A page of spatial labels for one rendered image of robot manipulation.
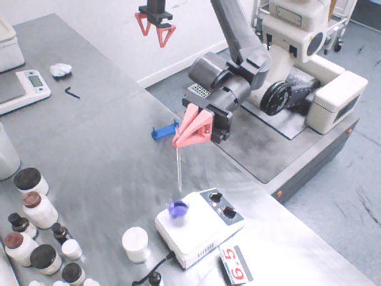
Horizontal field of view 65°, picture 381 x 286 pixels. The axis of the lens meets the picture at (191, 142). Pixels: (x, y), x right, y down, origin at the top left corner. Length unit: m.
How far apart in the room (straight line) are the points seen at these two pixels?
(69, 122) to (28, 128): 0.14
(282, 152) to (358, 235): 0.62
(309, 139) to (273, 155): 0.22
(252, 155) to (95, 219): 0.86
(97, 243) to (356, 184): 1.58
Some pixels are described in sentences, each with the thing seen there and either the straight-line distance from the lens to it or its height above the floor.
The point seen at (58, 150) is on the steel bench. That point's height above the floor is 0.75.
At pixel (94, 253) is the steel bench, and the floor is 0.75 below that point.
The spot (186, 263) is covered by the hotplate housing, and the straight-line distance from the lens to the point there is 0.74.
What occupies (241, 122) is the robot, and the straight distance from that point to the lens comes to 1.62.
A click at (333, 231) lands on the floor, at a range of 1.81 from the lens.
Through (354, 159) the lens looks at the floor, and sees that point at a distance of 2.17.
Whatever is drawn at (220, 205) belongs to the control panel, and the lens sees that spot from 0.80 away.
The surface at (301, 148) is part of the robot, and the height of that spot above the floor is 0.36.
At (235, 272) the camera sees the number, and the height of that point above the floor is 0.78.
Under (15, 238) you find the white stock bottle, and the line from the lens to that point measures 0.80.
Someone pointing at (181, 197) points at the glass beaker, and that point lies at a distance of 0.69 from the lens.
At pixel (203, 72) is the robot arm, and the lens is 0.62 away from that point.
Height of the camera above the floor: 1.49
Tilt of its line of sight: 49 degrees down
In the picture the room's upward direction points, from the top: straight up
